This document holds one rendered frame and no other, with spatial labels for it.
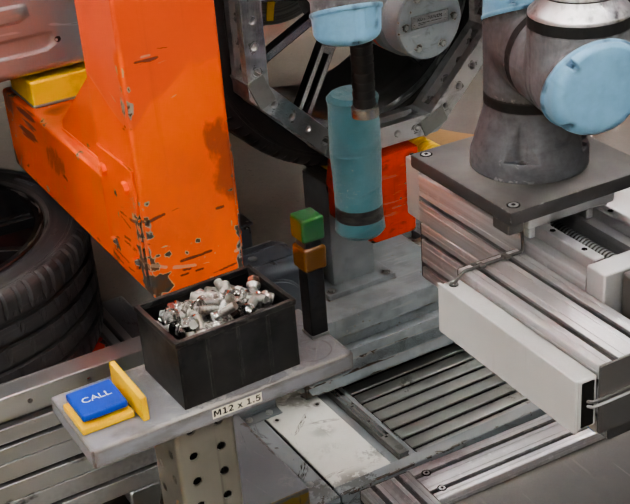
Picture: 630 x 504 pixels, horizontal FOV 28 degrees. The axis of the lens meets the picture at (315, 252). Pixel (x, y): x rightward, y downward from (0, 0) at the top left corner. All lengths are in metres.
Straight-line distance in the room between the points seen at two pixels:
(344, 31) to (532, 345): 0.41
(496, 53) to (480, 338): 0.34
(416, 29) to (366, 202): 0.31
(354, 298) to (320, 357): 0.61
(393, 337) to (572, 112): 1.18
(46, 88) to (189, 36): 0.57
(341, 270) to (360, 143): 0.50
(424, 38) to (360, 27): 0.78
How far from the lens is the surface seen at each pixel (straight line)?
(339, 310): 2.48
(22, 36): 2.33
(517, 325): 1.46
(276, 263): 2.29
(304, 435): 2.39
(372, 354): 2.50
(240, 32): 2.09
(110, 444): 1.80
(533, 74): 1.43
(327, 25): 1.32
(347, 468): 2.31
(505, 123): 1.57
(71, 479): 2.19
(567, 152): 1.58
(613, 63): 1.40
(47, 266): 2.19
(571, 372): 1.38
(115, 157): 1.95
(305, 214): 1.88
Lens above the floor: 1.49
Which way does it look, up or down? 28 degrees down
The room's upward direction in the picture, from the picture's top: 5 degrees counter-clockwise
